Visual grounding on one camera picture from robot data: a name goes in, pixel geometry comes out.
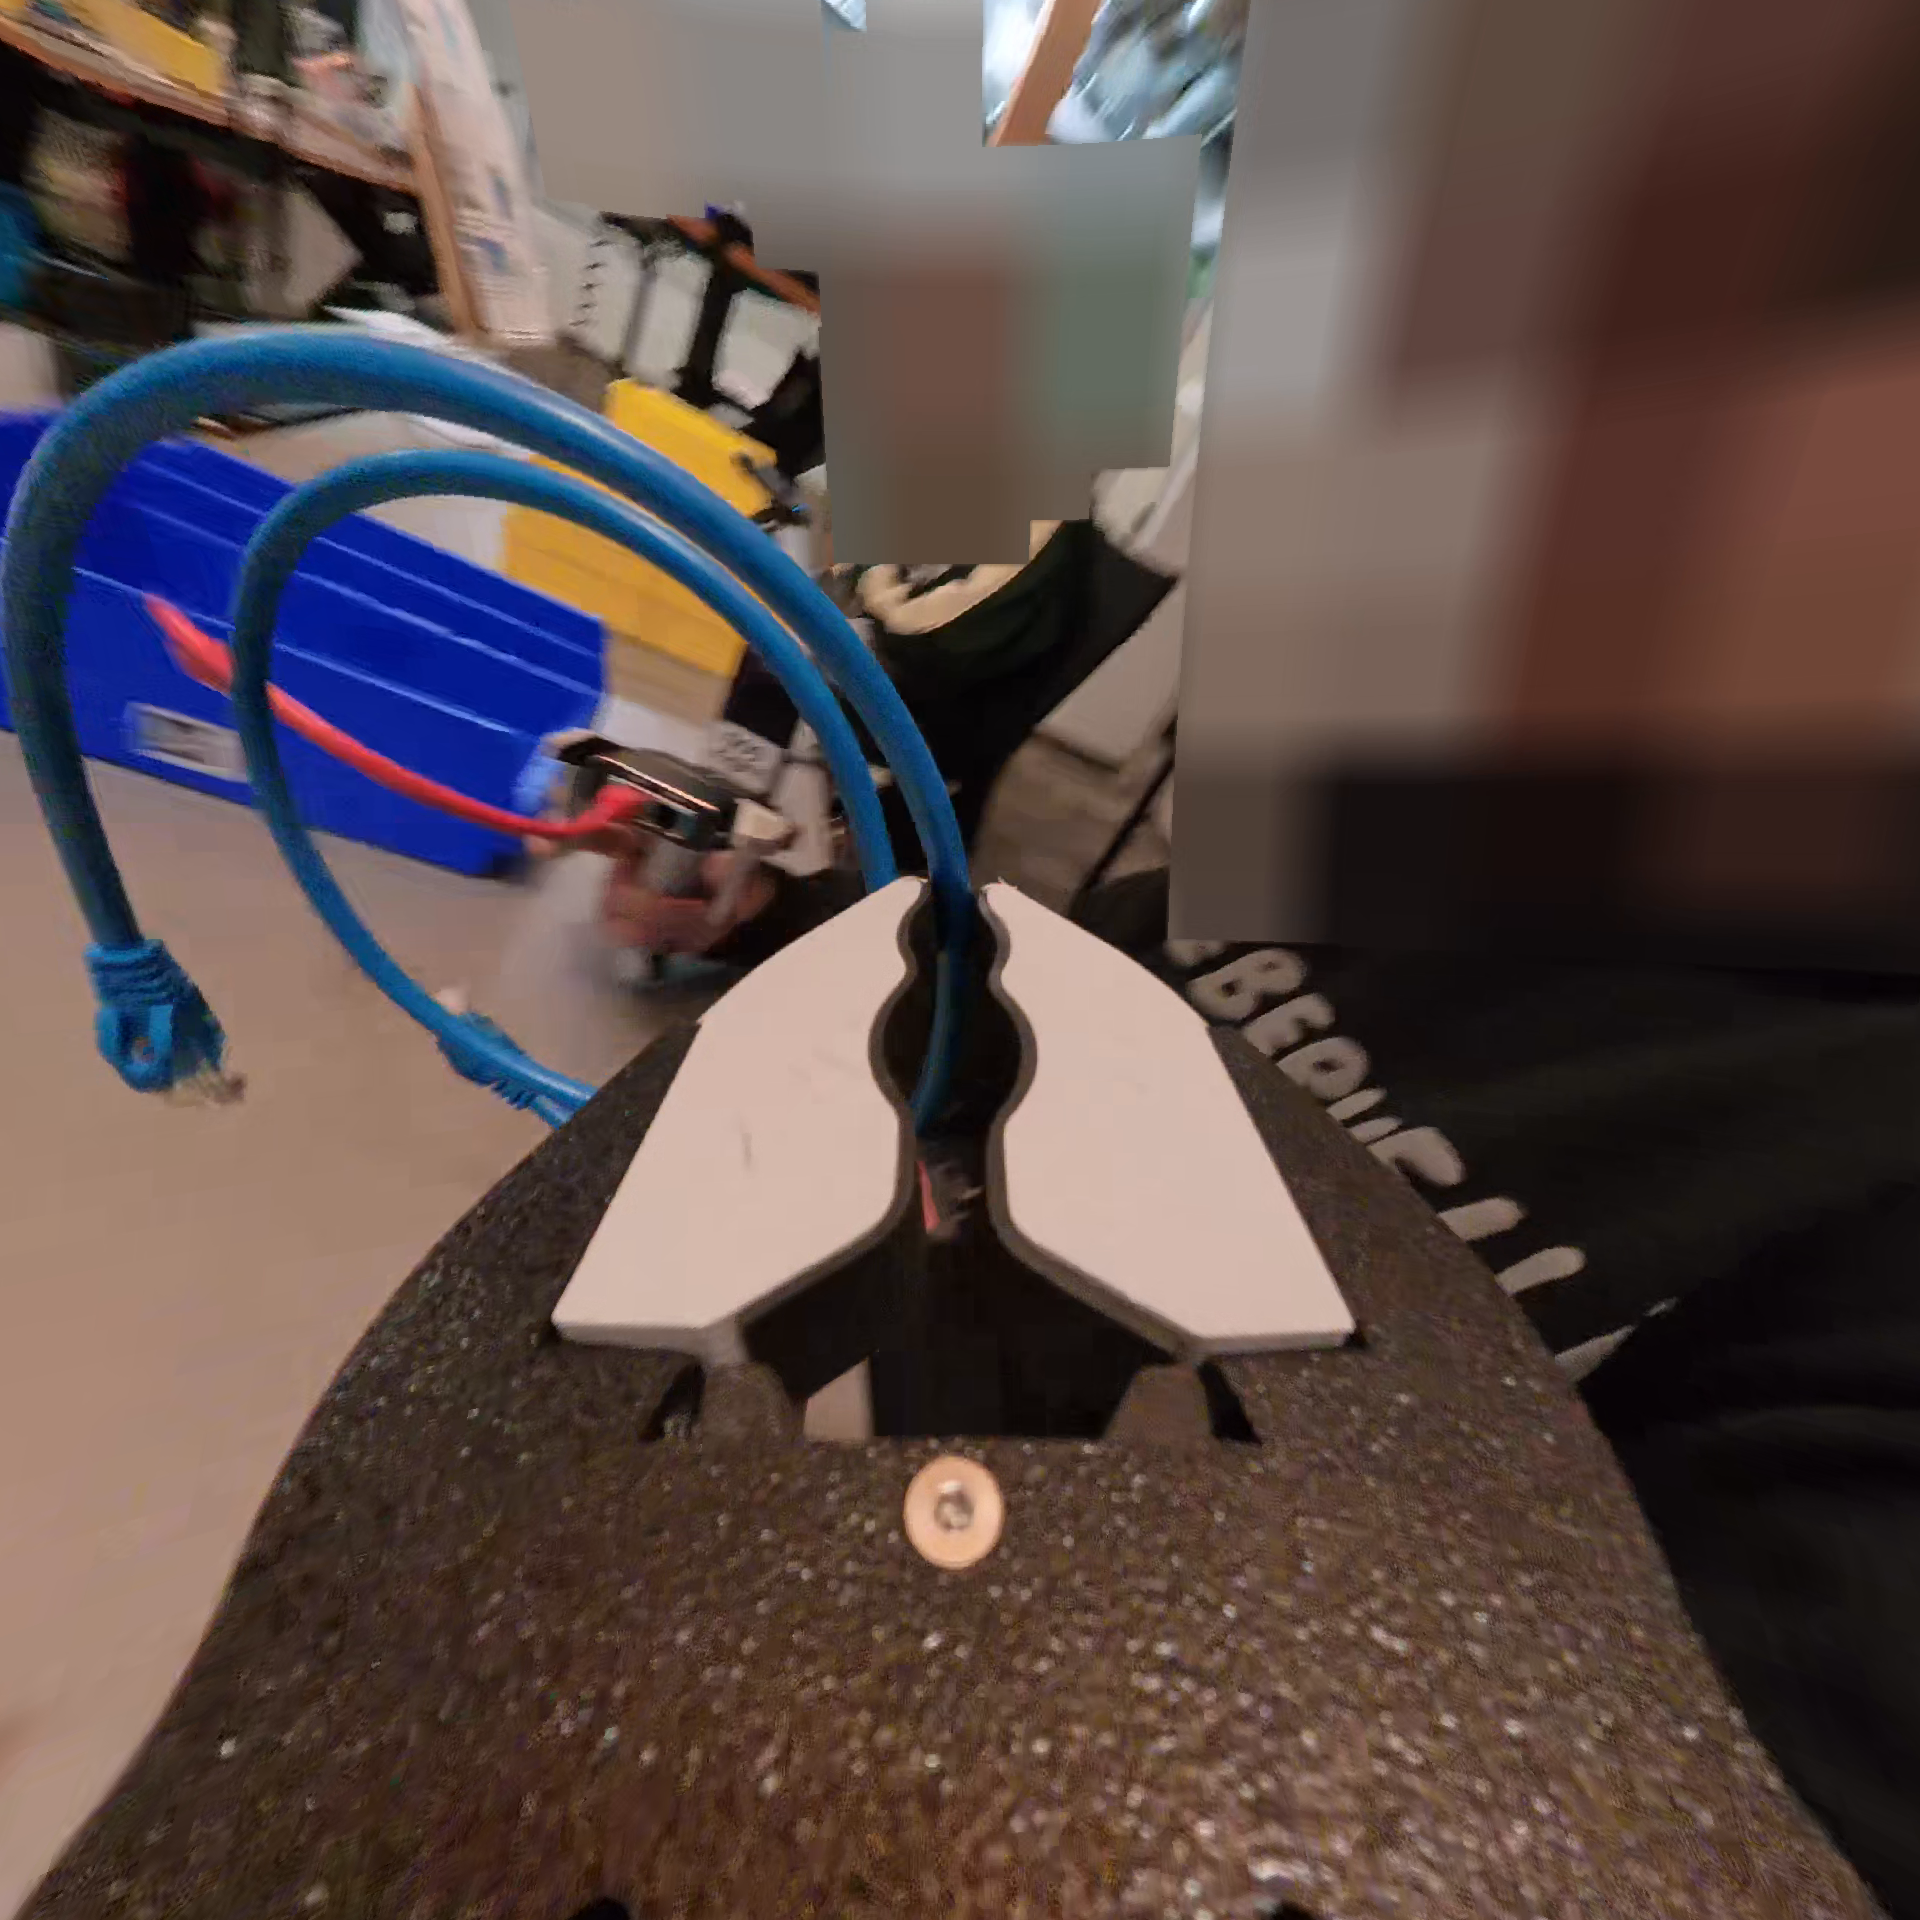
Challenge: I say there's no yellow plastic bin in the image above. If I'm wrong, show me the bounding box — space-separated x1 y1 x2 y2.
503 378 786 679

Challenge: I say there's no person's right hand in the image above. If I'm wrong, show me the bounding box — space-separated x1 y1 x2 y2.
606 859 770 988

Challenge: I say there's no red ethernet cable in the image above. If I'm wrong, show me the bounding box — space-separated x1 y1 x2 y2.
143 596 650 858

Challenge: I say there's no black frame with white panels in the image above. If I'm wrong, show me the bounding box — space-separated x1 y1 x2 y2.
567 207 825 409

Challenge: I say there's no person's black printed sweatshirt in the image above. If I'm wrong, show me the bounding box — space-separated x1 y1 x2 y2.
1072 862 1920 1908

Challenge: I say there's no blue plastic bin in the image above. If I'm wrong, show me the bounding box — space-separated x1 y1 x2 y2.
0 408 609 879

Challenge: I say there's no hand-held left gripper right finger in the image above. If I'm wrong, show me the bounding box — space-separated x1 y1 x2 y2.
978 881 1362 1363

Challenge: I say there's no black network adapter box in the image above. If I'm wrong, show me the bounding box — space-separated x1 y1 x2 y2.
558 732 740 848

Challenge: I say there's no blue ethernet cable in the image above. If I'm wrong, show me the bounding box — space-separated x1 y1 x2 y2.
0 329 977 1134

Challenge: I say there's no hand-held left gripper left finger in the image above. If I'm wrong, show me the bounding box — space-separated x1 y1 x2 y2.
549 876 932 1370

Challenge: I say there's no wooden storage shelf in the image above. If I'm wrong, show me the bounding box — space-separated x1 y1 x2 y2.
0 0 483 346

